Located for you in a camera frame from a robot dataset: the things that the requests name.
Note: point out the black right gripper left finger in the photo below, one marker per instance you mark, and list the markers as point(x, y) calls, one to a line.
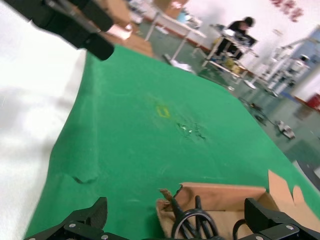
point(82, 225)

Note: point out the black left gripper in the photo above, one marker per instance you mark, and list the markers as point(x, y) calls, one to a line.
point(37, 12)

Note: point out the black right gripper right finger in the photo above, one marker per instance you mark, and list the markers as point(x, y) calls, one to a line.
point(275, 223)

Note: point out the torn-edged brown cardboard box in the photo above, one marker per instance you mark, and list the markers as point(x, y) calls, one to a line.
point(220, 197)

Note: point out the flat cardboard pile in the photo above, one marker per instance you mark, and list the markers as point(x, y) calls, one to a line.
point(140, 46)

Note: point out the tall cardboard carton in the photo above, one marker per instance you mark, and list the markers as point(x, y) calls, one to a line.
point(170, 6)

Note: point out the long white table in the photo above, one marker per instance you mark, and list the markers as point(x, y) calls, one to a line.
point(175, 23)

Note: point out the white device with wheels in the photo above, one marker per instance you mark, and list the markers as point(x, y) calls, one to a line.
point(286, 130)

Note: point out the white packaging scraps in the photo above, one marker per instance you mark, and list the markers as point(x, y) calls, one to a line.
point(182, 66)

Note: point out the green table cloth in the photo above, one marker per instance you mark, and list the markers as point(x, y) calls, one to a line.
point(125, 125)

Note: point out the red bin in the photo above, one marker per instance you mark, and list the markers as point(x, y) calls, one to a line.
point(315, 102)

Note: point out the person in black clothes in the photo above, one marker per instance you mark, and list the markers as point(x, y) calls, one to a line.
point(237, 26)

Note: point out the metal frame workbench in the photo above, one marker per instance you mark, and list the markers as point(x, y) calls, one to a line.
point(225, 65)

